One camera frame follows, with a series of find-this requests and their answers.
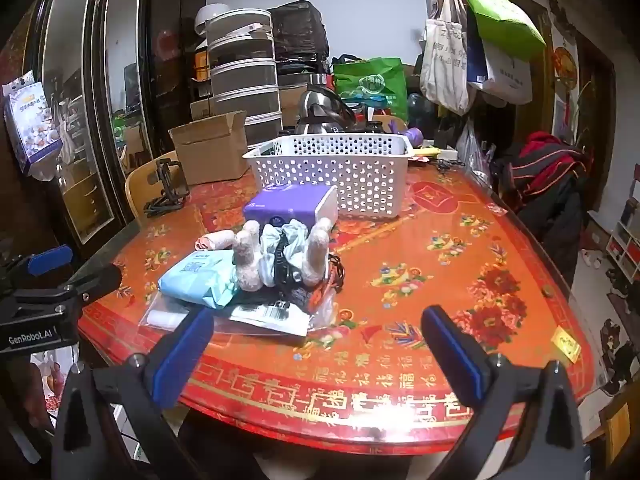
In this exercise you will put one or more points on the light blue wipes packet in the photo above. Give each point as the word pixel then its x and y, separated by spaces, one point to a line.
pixel 195 280

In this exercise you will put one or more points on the purple plastic item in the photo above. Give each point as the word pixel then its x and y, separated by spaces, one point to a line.
pixel 415 136

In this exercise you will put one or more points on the open cardboard box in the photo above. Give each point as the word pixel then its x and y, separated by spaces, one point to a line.
pixel 210 155

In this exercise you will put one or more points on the beige canvas tote bag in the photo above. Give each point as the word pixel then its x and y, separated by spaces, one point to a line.
pixel 442 60

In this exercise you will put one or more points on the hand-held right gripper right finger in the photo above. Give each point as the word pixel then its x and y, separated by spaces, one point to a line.
pixel 455 355

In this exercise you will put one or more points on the small black clip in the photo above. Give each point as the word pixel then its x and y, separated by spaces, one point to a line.
pixel 445 165

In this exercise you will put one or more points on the pink fuzzy sock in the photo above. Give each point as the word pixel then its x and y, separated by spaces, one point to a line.
pixel 247 265
pixel 317 255

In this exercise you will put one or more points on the hanging snack bag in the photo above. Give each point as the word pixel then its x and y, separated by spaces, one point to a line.
pixel 32 125

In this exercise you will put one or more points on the white shelf unit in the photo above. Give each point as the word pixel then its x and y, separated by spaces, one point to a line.
pixel 622 250

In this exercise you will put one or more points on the dark mirrored wardrobe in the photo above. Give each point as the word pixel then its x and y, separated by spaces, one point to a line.
pixel 175 60

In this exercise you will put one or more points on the bright green hanging bag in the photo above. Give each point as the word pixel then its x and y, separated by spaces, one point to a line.
pixel 500 25

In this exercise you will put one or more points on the white and blue hanging bag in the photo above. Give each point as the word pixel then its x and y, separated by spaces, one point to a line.
pixel 510 75

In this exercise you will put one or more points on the red wall decoration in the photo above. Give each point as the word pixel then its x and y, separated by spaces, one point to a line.
pixel 565 67

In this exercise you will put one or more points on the clear bag with printed paper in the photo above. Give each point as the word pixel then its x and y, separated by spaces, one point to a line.
pixel 265 317

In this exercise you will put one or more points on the pink towel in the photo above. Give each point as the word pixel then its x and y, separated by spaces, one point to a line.
pixel 215 240

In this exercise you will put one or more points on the steel kettle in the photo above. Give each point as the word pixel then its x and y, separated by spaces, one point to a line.
pixel 320 102

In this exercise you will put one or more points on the small cardboard box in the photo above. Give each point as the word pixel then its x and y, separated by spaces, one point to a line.
pixel 292 105

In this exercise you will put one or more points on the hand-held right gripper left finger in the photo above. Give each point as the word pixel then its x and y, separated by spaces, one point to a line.
pixel 184 355

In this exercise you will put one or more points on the green shopping bag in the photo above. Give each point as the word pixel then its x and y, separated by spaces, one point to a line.
pixel 370 85

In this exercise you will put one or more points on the red and black striped clothing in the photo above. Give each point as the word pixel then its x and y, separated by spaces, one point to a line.
pixel 550 160

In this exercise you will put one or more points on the yellow item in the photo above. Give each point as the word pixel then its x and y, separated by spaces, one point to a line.
pixel 427 151

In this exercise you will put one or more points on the black phone stand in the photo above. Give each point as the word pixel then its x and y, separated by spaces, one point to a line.
pixel 170 180

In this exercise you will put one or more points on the grey stacked storage containers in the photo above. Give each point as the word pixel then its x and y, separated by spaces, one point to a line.
pixel 245 80

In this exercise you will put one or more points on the red floral tablecloth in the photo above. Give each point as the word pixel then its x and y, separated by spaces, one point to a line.
pixel 400 240

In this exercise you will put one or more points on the white perforated plastic basket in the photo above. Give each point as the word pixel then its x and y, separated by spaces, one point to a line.
pixel 350 180

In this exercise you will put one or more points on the light blue cloth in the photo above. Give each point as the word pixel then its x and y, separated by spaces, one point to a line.
pixel 298 247

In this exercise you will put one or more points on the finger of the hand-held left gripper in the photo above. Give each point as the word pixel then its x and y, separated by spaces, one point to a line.
pixel 50 259
pixel 95 282

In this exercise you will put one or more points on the purple and white tissue box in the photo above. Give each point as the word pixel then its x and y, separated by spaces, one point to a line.
pixel 290 205

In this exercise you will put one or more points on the wooden chair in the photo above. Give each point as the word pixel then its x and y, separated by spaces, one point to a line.
pixel 142 185

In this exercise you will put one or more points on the white bowl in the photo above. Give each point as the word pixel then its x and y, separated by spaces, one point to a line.
pixel 207 15

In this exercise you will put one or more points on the yellow sticky note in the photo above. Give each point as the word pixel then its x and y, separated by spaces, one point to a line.
pixel 566 345

